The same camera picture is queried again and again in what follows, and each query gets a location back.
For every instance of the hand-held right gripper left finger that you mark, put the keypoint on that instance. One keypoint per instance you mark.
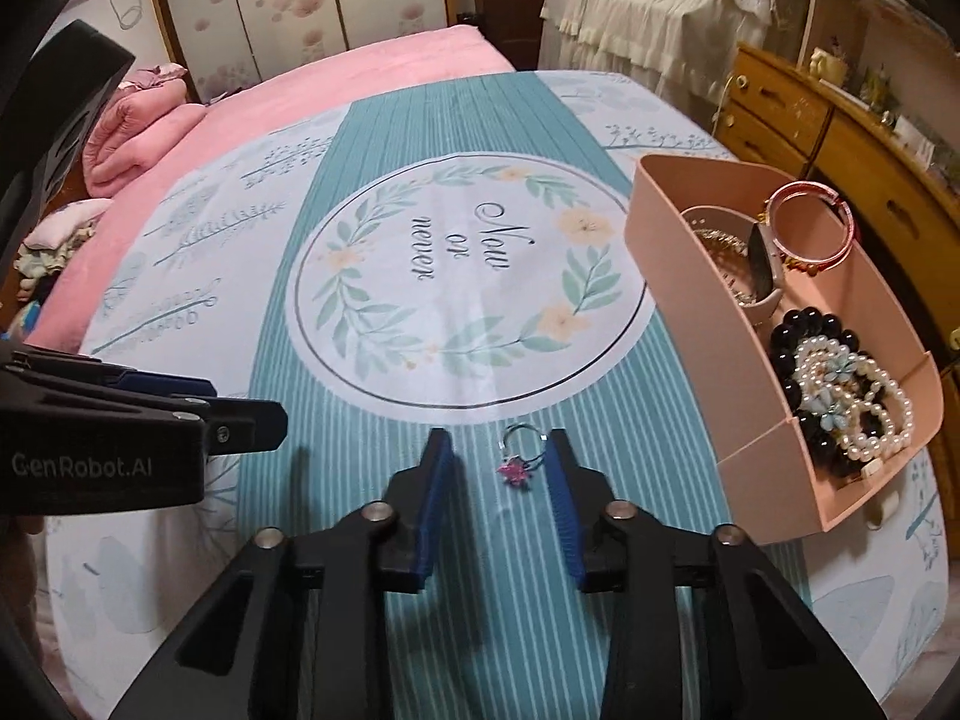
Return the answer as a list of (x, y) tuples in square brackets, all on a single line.
[(439, 502)]

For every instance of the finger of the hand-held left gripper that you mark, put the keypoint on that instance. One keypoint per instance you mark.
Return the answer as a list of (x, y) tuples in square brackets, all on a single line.
[(172, 388), (247, 424)]

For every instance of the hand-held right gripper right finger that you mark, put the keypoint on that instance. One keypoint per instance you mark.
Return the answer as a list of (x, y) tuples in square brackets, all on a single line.
[(561, 510)]

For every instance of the pink plastic organizer box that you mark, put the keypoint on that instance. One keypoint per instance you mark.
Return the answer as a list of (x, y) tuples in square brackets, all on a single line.
[(675, 255)]

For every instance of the silver wrist watch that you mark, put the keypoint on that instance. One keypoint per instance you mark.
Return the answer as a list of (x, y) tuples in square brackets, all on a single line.
[(759, 262)]

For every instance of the gold jewelry piece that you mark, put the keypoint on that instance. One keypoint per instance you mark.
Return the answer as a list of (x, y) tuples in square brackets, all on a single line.
[(720, 244)]

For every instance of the floral pillow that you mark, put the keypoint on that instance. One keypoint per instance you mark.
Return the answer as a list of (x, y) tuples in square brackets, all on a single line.
[(67, 225)]

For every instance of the folded pink quilt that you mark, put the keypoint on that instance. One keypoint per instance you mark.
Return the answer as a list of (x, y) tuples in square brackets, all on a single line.
[(142, 135)]

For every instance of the pink fleece blanket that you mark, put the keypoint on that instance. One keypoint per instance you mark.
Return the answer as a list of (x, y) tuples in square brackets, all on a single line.
[(300, 75)]

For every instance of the pink bangle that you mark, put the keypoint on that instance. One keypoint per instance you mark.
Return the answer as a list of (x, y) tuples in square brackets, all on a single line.
[(799, 190)]

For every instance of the wooden desk with drawers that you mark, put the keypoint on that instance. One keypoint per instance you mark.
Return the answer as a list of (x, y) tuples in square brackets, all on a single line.
[(772, 105)]

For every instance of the white lace furniture cover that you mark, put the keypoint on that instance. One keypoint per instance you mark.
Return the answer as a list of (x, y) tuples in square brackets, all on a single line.
[(637, 7)]

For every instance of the cream mug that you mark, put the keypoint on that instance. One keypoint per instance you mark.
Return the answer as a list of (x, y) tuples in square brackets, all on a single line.
[(827, 66)]

